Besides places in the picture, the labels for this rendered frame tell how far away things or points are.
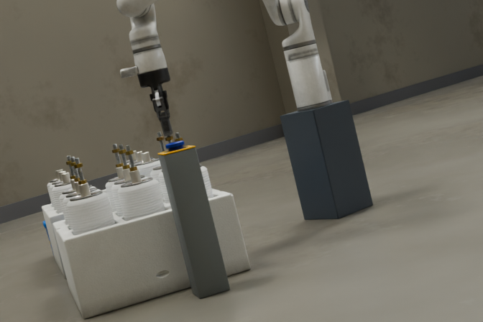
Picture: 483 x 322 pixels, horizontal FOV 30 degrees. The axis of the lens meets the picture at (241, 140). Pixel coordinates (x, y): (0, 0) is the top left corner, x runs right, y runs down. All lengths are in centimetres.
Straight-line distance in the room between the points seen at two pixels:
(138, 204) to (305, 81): 66
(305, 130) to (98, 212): 68
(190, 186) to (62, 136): 294
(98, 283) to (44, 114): 281
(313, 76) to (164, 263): 72
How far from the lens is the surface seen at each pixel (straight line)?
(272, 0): 237
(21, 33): 477
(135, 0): 216
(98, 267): 201
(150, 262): 202
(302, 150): 247
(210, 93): 531
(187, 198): 189
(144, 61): 217
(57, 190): 258
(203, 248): 190
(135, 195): 203
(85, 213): 202
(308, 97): 245
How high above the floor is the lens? 44
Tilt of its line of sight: 4 degrees down
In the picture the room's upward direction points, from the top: 14 degrees counter-clockwise
